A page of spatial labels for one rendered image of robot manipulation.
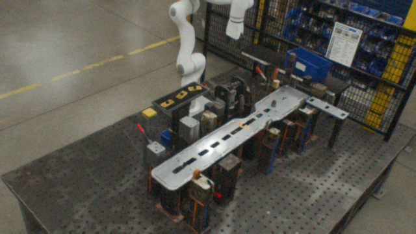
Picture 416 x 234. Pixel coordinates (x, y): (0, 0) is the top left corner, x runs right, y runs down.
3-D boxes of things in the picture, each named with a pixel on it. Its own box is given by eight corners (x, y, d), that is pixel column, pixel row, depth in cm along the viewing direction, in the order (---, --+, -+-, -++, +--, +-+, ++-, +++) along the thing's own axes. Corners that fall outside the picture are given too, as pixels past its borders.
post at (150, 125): (149, 175, 244) (148, 120, 218) (141, 169, 248) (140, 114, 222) (157, 170, 249) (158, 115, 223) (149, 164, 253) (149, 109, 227)
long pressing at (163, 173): (175, 195, 195) (175, 194, 194) (146, 172, 206) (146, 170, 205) (311, 97, 283) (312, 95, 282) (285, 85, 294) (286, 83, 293)
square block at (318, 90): (310, 130, 299) (322, 90, 278) (301, 125, 303) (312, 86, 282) (315, 125, 304) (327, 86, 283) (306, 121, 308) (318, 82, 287)
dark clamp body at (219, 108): (214, 157, 264) (220, 112, 242) (200, 147, 271) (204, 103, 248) (224, 150, 271) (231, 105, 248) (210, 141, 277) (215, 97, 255)
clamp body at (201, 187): (201, 240, 209) (207, 194, 188) (182, 224, 216) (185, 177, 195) (214, 229, 216) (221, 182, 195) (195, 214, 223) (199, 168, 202)
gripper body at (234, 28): (226, 16, 229) (223, 34, 236) (238, 23, 223) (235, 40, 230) (234, 14, 234) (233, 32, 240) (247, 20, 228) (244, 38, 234)
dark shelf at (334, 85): (336, 97, 283) (337, 94, 281) (239, 53, 328) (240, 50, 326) (349, 87, 297) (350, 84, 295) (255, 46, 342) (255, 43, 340)
